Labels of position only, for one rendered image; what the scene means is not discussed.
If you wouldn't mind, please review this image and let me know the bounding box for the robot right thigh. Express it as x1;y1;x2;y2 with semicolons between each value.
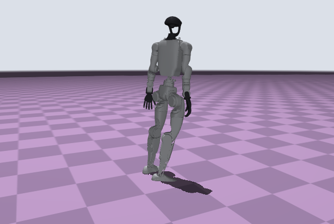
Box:
161;92;185;142

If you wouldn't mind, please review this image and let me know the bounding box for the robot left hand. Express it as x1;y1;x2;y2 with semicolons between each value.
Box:
144;88;156;110

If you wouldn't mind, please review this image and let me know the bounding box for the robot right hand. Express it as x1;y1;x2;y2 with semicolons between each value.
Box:
184;91;192;117

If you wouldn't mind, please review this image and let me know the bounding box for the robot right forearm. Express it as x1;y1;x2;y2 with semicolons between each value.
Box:
182;66;192;98

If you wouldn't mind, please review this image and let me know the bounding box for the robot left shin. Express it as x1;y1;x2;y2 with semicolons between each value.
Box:
147;128;161;168

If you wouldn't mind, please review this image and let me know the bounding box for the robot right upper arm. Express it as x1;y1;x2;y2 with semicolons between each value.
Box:
180;41;192;74

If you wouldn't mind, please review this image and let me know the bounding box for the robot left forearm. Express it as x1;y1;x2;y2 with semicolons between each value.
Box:
147;70;156;93

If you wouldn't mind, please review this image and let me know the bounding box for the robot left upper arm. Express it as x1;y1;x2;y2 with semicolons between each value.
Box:
149;42;159;73

